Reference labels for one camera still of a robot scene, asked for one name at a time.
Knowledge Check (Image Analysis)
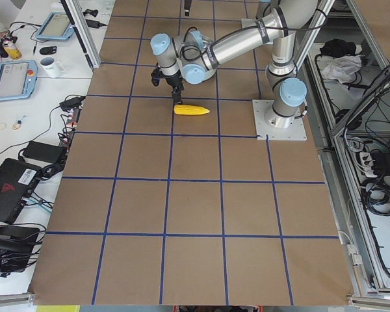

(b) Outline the yellow corn cob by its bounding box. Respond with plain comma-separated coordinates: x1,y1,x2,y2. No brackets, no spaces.
174,104,210,116

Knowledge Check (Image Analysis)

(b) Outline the yellow bottle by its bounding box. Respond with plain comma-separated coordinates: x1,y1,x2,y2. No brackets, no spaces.
3,40,22,60

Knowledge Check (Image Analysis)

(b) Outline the power strip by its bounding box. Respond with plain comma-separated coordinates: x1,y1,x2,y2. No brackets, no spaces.
58,108,81,148

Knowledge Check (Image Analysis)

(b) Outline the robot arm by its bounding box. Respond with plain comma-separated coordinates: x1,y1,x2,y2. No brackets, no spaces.
150,1,318,120

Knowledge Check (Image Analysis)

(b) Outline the white mug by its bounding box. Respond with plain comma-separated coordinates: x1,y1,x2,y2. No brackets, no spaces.
40,57,65,78

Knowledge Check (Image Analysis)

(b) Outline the black cloth bundle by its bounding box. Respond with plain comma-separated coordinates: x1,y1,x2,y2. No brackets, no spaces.
320,38,356,58

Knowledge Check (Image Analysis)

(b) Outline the coiled black cable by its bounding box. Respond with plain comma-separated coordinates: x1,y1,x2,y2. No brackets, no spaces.
360,181,390,216

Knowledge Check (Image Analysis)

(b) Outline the white cloth bundle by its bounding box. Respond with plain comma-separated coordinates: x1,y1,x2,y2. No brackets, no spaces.
321,55,361,84

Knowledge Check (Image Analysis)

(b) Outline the far blue teach pendant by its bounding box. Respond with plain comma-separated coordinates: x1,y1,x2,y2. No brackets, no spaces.
35,12,74,41

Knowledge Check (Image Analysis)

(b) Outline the aluminium frame post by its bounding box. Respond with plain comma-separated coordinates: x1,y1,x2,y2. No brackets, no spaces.
60,0,101,70

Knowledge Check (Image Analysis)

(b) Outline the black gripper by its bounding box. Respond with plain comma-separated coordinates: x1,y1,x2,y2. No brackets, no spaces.
165,0,192,105

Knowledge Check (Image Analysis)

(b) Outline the blue teach pendant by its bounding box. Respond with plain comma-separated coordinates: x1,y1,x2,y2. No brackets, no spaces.
35,12,74,41
0,60,38,101

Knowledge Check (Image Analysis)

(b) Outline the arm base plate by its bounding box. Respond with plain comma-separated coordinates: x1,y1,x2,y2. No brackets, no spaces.
252,99,307,141

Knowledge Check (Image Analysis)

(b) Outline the brown paper table cover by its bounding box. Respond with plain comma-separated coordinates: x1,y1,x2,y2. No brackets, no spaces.
29,1,352,306

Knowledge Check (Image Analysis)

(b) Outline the near blue teach pendant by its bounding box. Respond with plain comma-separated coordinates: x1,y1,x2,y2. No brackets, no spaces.
0,60,38,101

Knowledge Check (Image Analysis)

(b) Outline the black power adapter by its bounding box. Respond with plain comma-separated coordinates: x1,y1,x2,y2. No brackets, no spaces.
59,96,86,111

